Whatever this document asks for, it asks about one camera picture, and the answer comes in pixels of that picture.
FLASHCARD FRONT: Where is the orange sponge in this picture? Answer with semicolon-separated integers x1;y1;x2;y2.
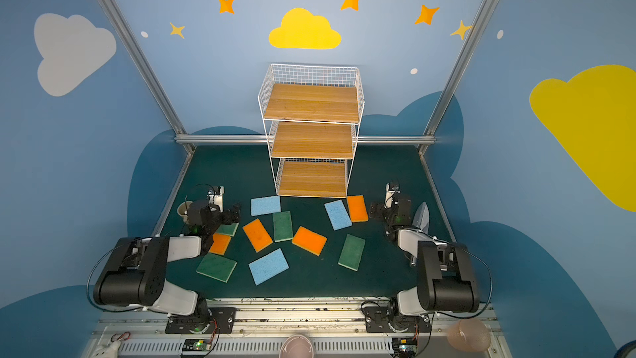
209;233;232;256
243;219;273;253
346;195;369;223
291;226;327;256

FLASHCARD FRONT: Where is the green sponge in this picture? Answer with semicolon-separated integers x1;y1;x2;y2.
273;211;294;242
196;254;237;283
216;223;239;237
338;234;366;271

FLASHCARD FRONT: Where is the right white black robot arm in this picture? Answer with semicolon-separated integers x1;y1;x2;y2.
369;190;480;318

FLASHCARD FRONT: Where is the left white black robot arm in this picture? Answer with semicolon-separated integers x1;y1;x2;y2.
85;202;242;318

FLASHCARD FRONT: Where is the blue sponge near shelf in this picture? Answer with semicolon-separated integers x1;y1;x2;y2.
250;195;281;217

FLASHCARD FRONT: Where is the silver metal scoop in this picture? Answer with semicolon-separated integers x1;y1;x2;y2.
412;202;430;234

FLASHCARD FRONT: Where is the beige ceramic mug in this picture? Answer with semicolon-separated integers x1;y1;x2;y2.
177;201;192;225

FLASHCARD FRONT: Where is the blue sponge right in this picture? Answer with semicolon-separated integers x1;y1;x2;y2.
325;200;353;230

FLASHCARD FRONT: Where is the blue sponge front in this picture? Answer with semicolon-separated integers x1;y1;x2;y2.
248;249;289;285

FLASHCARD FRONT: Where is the left green circuit board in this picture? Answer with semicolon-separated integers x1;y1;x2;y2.
182;339;211;354

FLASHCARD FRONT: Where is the green circuit board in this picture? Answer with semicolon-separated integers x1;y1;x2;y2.
391;338;418;358
182;339;211;354

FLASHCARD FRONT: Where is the right green circuit board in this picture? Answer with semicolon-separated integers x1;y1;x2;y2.
391;338;418;358

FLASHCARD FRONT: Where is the translucent pink cup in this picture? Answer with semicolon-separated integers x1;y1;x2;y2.
447;318;491;352

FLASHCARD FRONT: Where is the pink bowl front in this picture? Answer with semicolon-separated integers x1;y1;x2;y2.
279;334;315;358

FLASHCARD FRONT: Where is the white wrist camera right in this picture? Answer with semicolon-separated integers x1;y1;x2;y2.
384;182;399;207

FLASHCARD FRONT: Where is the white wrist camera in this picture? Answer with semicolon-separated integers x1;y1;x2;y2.
384;182;399;207
208;186;225;212

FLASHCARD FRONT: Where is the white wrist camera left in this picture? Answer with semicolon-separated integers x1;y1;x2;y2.
208;186;225;212

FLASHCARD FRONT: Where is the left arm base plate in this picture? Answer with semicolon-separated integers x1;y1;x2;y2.
165;307;237;335

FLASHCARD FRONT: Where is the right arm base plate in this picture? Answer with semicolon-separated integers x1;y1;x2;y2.
360;305;432;333

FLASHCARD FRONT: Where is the white wire wooden shelf rack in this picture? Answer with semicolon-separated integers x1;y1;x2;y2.
258;63;365;198

